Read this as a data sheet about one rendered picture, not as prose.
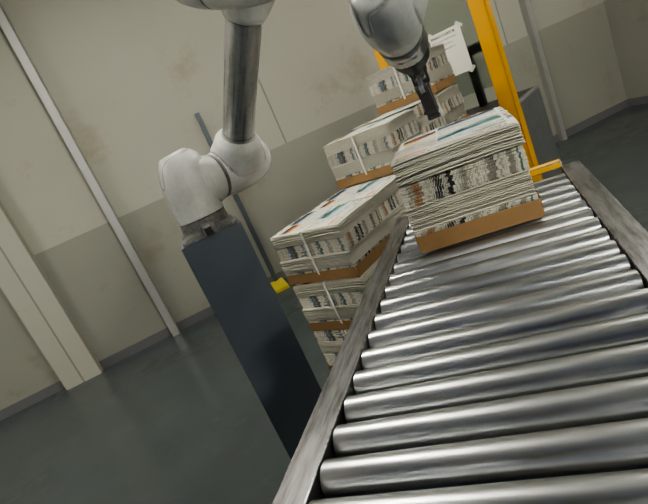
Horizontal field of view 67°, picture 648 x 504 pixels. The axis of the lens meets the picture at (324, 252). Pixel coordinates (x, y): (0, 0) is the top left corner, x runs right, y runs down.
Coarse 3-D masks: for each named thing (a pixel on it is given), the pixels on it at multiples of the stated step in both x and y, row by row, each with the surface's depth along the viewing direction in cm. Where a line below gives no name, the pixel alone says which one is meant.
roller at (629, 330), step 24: (552, 336) 67; (576, 336) 66; (600, 336) 64; (624, 336) 63; (432, 360) 74; (456, 360) 72; (480, 360) 70; (504, 360) 69; (528, 360) 68; (360, 384) 78; (384, 384) 76; (408, 384) 74
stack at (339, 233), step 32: (352, 192) 222; (384, 192) 203; (320, 224) 185; (352, 224) 183; (384, 224) 199; (288, 256) 200; (320, 256) 189; (352, 256) 181; (320, 288) 197; (352, 288) 187; (320, 320) 206
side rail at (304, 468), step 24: (384, 264) 123; (384, 288) 108; (360, 312) 101; (360, 336) 91; (336, 360) 86; (360, 360) 84; (336, 384) 79; (336, 408) 72; (312, 432) 69; (312, 456) 64; (336, 456) 67; (288, 480) 62; (312, 480) 60
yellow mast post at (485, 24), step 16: (480, 0) 270; (480, 16) 274; (480, 32) 278; (496, 32) 277; (496, 48) 277; (496, 64) 280; (496, 80) 284; (512, 80) 286; (512, 96) 283; (512, 112) 287; (528, 144) 292; (528, 160) 294
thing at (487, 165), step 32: (480, 128) 109; (512, 128) 102; (416, 160) 109; (448, 160) 107; (480, 160) 107; (512, 160) 105; (416, 192) 112; (448, 192) 110; (480, 192) 109; (512, 192) 107; (416, 224) 115; (448, 224) 113
